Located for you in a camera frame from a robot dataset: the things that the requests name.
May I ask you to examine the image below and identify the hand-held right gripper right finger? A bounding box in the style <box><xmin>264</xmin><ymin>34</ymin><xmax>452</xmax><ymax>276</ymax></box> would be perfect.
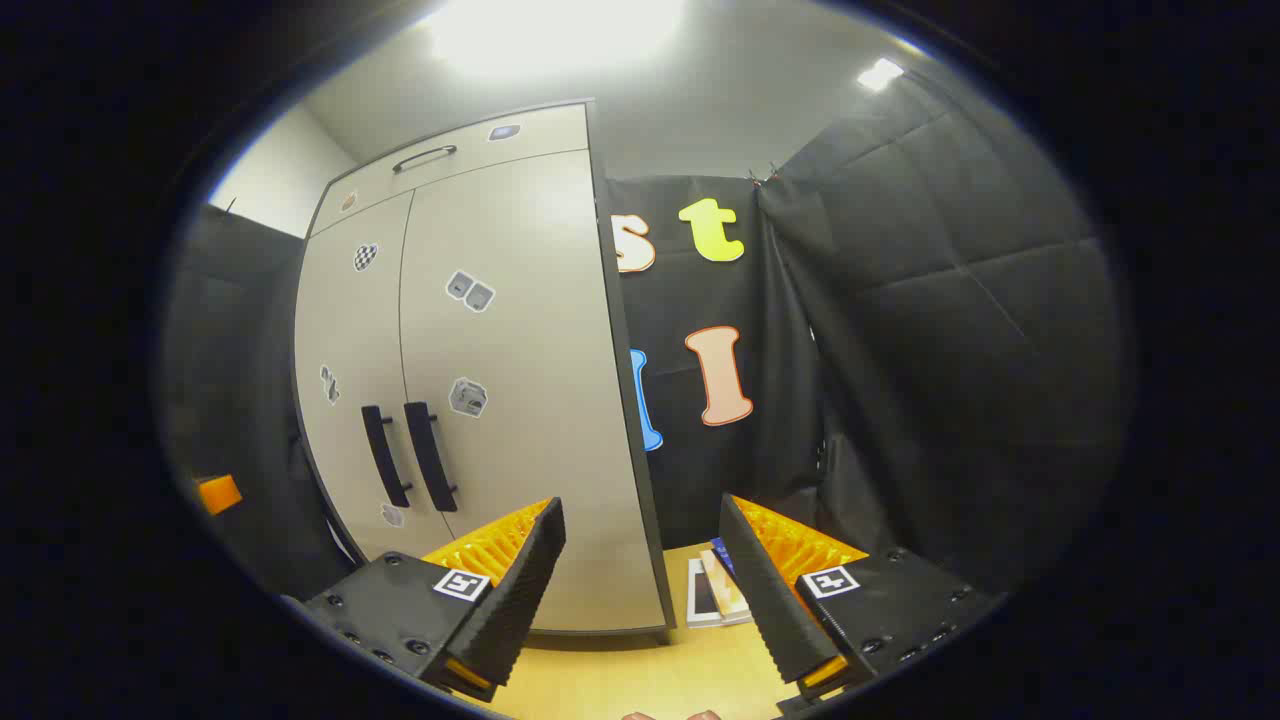
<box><xmin>718</xmin><ymin>493</ymin><xmax>1004</xmax><ymax>713</ymax></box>

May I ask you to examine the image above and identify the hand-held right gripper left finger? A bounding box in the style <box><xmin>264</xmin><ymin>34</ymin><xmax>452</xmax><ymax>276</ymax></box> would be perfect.
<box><xmin>300</xmin><ymin>497</ymin><xmax>567</xmax><ymax>703</ymax></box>

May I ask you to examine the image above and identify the grey shoe cabinet door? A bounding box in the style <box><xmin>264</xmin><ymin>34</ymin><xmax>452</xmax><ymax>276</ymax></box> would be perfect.
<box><xmin>398</xmin><ymin>148</ymin><xmax>669</xmax><ymax>636</ymax></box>
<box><xmin>293</xmin><ymin>190</ymin><xmax>456</xmax><ymax>566</ymax></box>

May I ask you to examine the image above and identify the grey double-door shoe cabinet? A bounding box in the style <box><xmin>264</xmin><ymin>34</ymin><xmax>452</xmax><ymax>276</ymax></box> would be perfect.
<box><xmin>290</xmin><ymin>100</ymin><xmax>676</xmax><ymax>641</ymax></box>

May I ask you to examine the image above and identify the grey cabinet drawer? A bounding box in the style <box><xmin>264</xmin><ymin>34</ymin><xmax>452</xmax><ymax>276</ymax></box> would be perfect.
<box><xmin>310</xmin><ymin>103</ymin><xmax>591</xmax><ymax>238</ymax></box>

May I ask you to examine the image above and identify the white booklet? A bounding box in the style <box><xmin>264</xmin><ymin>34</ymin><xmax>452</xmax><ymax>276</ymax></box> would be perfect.
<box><xmin>685</xmin><ymin>557</ymin><xmax>723</xmax><ymax>629</ymax></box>

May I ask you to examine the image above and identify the black backdrop cloth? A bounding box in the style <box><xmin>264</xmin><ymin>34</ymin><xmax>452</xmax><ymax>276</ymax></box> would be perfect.
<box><xmin>160</xmin><ymin>75</ymin><xmax>1126</xmax><ymax>601</ymax></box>

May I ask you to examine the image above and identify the small ceiling light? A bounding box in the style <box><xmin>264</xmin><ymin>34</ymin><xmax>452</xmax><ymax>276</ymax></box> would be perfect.
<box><xmin>857</xmin><ymin>57</ymin><xmax>907</xmax><ymax>94</ymax></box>

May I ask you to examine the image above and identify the long ceiling light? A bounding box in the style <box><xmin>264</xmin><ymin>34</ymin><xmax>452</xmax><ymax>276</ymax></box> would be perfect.
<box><xmin>428</xmin><ymin>0</ymin><xmax>693</xmax><ymax>76</ymax></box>

